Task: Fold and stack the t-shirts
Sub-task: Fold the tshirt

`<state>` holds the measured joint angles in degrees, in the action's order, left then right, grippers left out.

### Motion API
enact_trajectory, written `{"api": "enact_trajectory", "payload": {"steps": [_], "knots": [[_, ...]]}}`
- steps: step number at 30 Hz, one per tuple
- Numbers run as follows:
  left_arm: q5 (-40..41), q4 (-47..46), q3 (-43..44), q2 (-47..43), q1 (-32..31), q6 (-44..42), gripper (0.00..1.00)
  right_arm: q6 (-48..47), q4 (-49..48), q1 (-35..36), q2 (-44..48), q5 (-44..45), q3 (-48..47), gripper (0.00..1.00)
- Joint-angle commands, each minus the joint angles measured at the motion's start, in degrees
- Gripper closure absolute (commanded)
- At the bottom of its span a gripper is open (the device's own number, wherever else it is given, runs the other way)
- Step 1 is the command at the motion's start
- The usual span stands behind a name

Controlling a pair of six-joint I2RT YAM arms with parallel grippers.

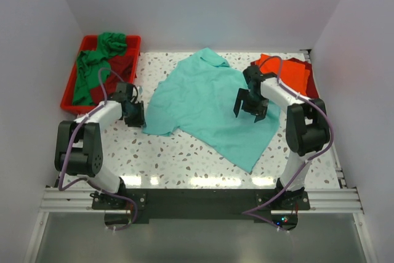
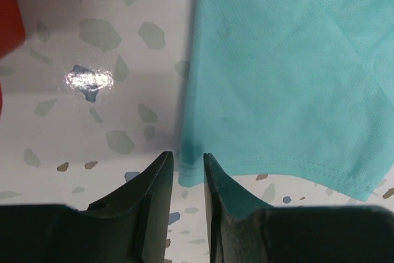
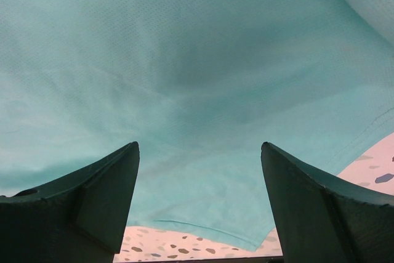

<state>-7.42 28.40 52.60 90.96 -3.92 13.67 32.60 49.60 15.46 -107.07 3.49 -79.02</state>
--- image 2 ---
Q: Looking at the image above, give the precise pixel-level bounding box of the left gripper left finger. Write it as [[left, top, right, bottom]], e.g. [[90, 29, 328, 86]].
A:
[[1, 152, 174, 262]]

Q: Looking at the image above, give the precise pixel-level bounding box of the teal t shirt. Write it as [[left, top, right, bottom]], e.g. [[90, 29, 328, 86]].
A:
[[179, 0, 393, 201]]

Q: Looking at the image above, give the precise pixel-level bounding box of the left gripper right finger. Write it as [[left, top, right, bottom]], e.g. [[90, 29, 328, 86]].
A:
[[203, 153, 393, 262]]

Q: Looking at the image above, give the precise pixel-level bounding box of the red plastic bin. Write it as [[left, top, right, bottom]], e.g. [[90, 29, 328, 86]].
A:
[[0, 0, 26, 119]]

